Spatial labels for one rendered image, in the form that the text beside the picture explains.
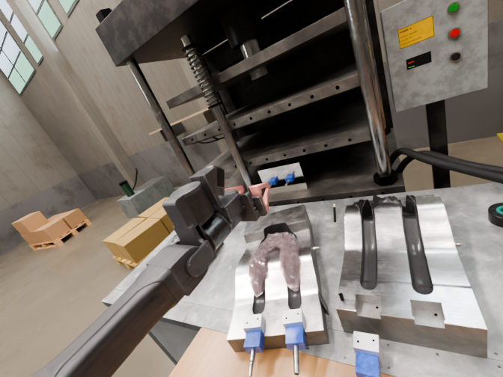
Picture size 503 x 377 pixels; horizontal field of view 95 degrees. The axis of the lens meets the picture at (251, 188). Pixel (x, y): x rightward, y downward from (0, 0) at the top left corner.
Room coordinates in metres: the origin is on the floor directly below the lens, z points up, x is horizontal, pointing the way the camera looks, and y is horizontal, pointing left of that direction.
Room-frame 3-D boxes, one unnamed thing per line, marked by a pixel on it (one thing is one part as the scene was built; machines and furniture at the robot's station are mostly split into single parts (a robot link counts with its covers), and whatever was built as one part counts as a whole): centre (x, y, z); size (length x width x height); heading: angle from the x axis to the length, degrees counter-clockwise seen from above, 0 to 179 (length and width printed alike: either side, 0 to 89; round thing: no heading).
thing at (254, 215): (0.44, 0.06, 1.20); 0.10 x 0.07 x 0.07; 50
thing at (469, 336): (0.51, -0.32, 0.87); 0.50 x 0.26 x 0.14; 145
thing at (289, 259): (0.64, 0.02, 0.90); 0.26 x 0.18 x 0.08; 162
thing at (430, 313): (0.30, -0.22, 0.87); 0.05 x 0.05 x 0.04; 55
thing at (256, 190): (0.48, 0.00, 1.20); 0.09 x 0.07 x 0.07; 140
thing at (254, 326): (0.40, 0.15, 0.86); 0.13 x 0.05 x 0.05; 162
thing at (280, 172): (1.48, -0.33, 0.87); 0.50 x 0.27 x 0.17; 145
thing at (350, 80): (1.62, -0.36, 1.27); 1.10 x 0.74 x 0.05; 55
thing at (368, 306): (0.36, -0.14, 0.87); 0.05 x 0.05 x 0.04; 55
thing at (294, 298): (0.63, 0.02, 0.88); 0.34 x 0.15 x 0.07; 162
